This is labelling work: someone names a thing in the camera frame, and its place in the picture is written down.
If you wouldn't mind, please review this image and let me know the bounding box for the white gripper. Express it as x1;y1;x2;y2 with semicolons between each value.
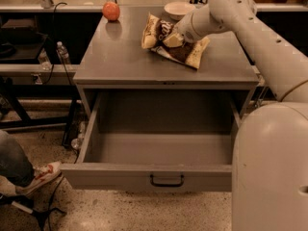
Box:
163;15;200;48

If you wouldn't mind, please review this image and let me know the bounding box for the brown chip bag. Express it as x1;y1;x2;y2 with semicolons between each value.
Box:
141;13;210;69

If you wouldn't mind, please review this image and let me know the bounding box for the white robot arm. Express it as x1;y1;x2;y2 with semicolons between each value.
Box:
175;0;308;231

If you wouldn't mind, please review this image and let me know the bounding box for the white ceramic bowl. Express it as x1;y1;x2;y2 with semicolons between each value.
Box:
164;2;195;20

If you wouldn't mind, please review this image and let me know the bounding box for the grey metal cabinet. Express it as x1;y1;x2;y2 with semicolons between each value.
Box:
74;6;258;114

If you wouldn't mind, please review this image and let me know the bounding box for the orange round fruit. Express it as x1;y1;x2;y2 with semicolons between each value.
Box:
102;2;120;21

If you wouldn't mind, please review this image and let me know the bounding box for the clear plastic water bottle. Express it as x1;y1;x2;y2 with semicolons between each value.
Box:
57;41;71;66

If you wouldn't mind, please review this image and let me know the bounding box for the plastic bottle on floor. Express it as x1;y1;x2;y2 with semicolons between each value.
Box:
71;121;87;150

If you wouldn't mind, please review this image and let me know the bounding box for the white and red sneaker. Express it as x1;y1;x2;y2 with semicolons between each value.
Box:
15;162;61;195

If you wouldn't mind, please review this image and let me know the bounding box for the blue jeans leg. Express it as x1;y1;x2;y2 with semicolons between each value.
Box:
0;130;34;187

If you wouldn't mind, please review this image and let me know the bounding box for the black tripod stand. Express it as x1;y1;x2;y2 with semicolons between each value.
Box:
0;193;66;231

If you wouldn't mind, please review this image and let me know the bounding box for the black cable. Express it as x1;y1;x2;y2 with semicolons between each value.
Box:
41;2;69;86

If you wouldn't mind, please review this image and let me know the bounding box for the black drawer handle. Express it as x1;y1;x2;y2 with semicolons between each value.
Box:
150;174;184;188

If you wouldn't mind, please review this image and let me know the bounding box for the black table frame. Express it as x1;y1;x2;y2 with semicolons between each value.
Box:
0;32;81;147

